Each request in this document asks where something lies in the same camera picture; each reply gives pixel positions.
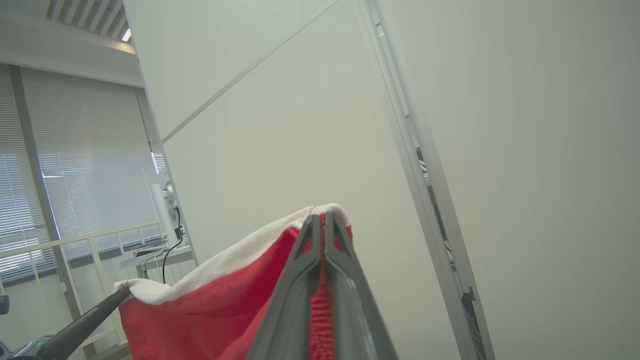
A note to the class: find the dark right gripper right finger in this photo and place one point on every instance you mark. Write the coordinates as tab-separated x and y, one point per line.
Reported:
355	325

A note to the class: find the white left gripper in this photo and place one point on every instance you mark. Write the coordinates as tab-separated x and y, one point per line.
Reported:
20	351

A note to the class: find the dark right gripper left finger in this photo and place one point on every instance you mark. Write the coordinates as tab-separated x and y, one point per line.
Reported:
292	320

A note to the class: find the red shorts with white trim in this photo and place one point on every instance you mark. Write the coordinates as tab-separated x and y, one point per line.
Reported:
210	310

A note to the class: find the white metal railing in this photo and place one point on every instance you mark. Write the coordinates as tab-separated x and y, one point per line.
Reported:
95	260

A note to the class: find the grey desk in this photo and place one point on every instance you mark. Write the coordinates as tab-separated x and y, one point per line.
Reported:
160	256

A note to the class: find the white window blind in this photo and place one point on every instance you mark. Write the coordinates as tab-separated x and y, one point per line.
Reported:
15	200
95	150

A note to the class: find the white standing device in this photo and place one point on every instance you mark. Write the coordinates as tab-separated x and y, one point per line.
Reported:
162	210

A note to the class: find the ceiling light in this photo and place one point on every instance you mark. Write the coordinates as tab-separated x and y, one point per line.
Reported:
126	35

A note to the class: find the grey partition post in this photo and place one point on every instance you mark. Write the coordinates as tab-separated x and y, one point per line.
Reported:
425	200

